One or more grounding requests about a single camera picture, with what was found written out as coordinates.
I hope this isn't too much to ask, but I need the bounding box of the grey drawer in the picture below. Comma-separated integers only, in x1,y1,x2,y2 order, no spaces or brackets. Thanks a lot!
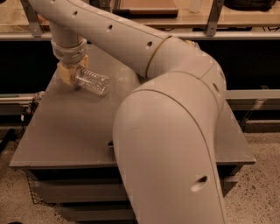
30,174,239,204
58,201,135,222

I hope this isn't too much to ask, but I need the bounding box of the clear plastic water bottle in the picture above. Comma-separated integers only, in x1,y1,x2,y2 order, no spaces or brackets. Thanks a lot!
73,66,110,95

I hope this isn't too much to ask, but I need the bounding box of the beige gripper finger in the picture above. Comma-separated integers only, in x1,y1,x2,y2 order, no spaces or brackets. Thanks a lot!
79,55,88,67
57,62,75,87

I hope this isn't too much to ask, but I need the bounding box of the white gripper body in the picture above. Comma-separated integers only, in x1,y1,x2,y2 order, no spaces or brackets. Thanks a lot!
51,38,87,65

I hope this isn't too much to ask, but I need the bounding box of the upper grey drawer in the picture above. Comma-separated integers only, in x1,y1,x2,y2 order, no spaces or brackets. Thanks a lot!
30,174,239,204

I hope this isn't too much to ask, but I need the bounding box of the lower grey drawer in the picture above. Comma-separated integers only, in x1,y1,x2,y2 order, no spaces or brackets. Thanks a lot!
58,201,135,222

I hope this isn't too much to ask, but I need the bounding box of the grey drawer cabinet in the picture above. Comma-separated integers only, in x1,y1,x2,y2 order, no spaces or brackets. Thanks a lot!
10,47,256,224

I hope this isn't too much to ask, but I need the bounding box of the metal railing frame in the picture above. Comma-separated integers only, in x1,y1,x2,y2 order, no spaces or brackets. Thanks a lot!
0,0,280,33

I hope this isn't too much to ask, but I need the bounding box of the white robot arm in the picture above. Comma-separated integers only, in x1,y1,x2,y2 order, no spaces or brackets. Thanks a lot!
30,0,227,224

